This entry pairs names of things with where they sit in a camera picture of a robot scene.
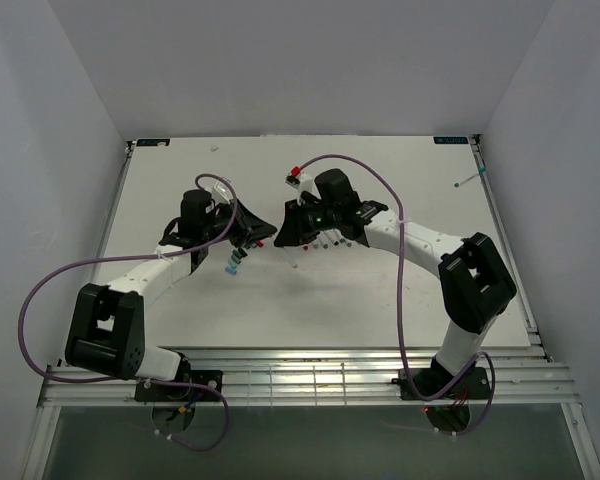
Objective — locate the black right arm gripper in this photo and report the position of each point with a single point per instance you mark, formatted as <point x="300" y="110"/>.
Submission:
<point x="294" y="231"/>

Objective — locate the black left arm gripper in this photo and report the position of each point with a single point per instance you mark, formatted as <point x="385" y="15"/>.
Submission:
<point x="249" y="224"/>

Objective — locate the green cap marker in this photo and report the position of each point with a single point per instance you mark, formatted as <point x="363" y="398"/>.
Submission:
<point x="323" y="241"/>

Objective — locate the black cap marker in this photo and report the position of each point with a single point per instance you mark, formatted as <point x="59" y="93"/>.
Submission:
<point x="335" y="239"/>

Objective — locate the teal cap marker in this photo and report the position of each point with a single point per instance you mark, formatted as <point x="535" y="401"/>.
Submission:
<point x="478" y="174"/>

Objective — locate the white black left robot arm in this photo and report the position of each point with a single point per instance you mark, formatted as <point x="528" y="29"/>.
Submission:
<point x="107" y="332"/>

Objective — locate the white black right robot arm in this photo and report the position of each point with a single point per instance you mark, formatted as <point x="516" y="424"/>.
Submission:
<point x="475" y="283"/>

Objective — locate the left corner label sticker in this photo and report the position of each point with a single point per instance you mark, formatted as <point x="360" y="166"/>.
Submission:
<point x="152" y="142"/>

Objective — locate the corner label sticker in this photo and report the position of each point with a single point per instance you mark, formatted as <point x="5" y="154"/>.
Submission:
<point x="152" y="142"/>
<point x="450" y="140"/>

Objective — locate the right corner label sticker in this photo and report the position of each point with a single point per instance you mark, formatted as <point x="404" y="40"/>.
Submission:
<point x="450" y="140"/>

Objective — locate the aluminium table frame rail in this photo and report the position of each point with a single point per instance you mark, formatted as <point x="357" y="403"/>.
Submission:
<point x="272" y="378"/>

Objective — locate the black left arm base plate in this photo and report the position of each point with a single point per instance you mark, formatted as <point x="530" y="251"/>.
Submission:
<point x="183" y="395"/>

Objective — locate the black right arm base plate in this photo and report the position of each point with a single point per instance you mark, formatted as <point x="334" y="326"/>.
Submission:
<point x="474" y="385"/>

